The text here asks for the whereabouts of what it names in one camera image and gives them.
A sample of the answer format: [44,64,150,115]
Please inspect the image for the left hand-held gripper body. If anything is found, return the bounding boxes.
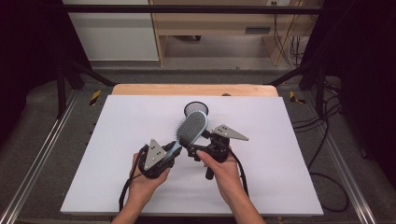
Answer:
[137,138,176,180]

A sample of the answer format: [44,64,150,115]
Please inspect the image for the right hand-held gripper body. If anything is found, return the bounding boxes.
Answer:
[199,123,250,181]

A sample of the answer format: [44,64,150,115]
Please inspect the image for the light blue hairbrush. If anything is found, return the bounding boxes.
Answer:
[163,109,210,163]

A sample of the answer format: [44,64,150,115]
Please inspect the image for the black mesh pen cup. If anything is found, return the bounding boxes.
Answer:
[183,100,210,119]

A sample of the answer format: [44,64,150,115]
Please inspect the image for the person's right hand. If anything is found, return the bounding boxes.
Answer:
[195,149,248,203]

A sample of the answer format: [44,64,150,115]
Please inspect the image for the person's left hand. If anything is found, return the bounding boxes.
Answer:
[128,151,172,203]

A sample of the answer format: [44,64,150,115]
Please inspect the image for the light wooden table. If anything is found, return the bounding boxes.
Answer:
[110,82,279,98]

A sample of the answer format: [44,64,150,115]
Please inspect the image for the yellow black tape marker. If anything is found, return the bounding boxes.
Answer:
[89,90,103,106]
[289,91,306,105]

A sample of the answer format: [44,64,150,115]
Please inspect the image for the wooden desk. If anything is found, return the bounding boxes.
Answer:
[148,0,325,67]

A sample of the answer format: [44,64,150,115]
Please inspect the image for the black metal stand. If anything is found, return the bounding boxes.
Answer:
[55,58,118,119]
[263,60,327,119]

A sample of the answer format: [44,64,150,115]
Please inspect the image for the white cabinet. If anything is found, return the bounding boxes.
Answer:
[61,0,161,63]

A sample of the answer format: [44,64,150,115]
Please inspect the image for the black curtain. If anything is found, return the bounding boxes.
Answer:
[0,0,92,141]
[306,0,396,181]

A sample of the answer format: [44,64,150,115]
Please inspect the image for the black floor cables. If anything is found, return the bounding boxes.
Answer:
[291,77,344,172]

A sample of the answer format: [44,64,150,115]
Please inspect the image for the aluminium floor rail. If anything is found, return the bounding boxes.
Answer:
[0,89,80,224]
[325,132,378,224]

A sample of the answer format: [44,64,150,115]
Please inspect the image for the hanging black cables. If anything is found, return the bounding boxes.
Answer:
[272,13,310,67]

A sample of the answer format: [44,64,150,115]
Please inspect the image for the black metal frame bar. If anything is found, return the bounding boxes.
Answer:
[61,4,326,15]

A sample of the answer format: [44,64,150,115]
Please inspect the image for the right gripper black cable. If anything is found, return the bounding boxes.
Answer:
[228,148,350,215]

